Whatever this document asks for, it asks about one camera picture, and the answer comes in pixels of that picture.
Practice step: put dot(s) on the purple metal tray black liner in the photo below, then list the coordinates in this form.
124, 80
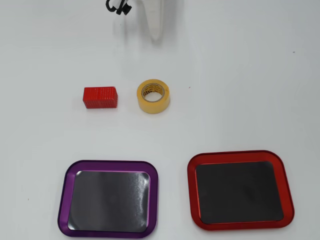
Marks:
109, 200

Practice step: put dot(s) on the red perforated rectangular block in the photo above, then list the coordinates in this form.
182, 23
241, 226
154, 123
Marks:
100, 98

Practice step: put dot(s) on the red metal tray black liner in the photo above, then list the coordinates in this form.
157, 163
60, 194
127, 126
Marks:
240, 191

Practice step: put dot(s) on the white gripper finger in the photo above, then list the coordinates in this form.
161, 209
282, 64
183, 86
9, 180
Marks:
154, 22

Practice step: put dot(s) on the yellow masking tape roll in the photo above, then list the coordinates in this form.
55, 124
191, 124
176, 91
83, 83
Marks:
153, 106

